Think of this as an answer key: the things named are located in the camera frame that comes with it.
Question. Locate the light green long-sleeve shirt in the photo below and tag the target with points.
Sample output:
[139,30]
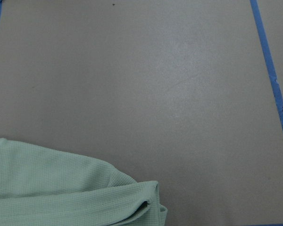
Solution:
[46,187]

